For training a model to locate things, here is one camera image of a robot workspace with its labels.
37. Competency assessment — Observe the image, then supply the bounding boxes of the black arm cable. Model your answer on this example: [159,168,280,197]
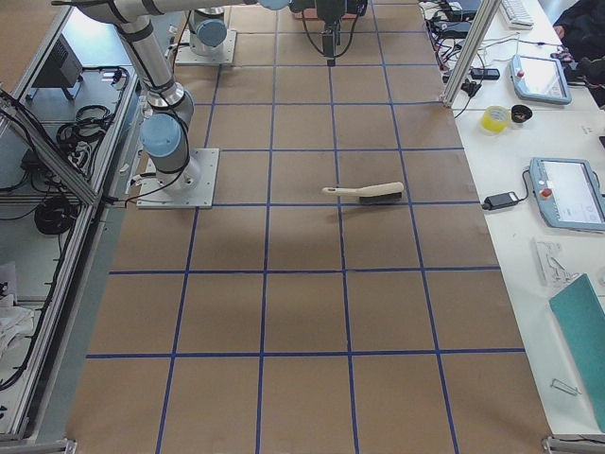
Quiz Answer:
[300,9,360,61]

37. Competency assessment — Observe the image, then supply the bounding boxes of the upper teach pendant tablet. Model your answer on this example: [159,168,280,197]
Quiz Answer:
[510,54,572,105]

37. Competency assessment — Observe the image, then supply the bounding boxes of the grey control box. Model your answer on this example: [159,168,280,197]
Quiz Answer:
[26,34,83,100]

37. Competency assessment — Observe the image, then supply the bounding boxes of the person in black hoodie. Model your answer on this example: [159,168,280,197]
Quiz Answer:
[553,0,604,84]

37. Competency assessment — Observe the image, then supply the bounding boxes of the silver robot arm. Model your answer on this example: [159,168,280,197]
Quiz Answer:
[187,0,368,67]
[51,1,241,193]

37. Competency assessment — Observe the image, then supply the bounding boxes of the white keyboard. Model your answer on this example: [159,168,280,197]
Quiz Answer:
[499,0,534,29]

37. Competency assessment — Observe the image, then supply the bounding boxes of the teach pendant tablet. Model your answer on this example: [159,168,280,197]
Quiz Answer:
[528,157,604,232]
[510,54,572,105]

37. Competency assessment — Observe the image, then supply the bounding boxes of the aluminium frame post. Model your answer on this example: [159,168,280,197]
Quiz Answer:
[441,0,500,108]

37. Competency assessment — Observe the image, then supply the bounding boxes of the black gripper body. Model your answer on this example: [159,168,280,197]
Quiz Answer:
[290,0,368,31]

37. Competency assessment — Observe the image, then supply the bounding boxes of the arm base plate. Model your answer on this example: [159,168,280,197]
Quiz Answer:
[174,28,237,66]
[136,148,220,209]

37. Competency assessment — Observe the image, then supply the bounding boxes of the coiled black cables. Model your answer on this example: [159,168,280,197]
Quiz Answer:
[56,104,117,152]

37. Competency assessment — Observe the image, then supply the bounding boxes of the white cloth rags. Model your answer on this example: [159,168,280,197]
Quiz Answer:
[0,262,37,360]

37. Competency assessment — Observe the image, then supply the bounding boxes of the teal folder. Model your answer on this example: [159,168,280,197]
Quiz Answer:
[549,274,604,431]

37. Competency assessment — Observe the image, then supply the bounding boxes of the white hand brush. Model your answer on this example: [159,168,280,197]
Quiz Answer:
[321,182,405,205]

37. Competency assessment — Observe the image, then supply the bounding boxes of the small black charger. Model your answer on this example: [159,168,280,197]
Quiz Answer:
[481,191,520,211]

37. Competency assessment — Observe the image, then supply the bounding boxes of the yellow tape roll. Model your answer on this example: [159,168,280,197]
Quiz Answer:
[479,105,511,134]

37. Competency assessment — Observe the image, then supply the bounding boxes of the lower teach pendant tablet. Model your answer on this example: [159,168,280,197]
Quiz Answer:
[528,157,604,232]

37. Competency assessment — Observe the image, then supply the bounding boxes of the black tape roll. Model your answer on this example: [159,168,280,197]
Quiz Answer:
[510,104,533,126]

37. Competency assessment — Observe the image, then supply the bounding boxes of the clear plastic packet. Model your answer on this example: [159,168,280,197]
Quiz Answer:
[533,239,579,288]

